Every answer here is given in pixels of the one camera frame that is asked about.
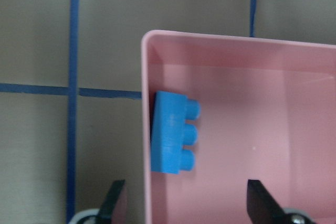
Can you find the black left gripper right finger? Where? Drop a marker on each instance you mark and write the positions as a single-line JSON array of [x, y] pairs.
[[261, 206]]

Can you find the pink plastic box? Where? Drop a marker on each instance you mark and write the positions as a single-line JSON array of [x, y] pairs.
[[267, 113]]

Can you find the blue toy block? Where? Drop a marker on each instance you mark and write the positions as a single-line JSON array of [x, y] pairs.
[[171, 132]]

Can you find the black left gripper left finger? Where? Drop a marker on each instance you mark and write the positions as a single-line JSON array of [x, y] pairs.
[[113, 206]]

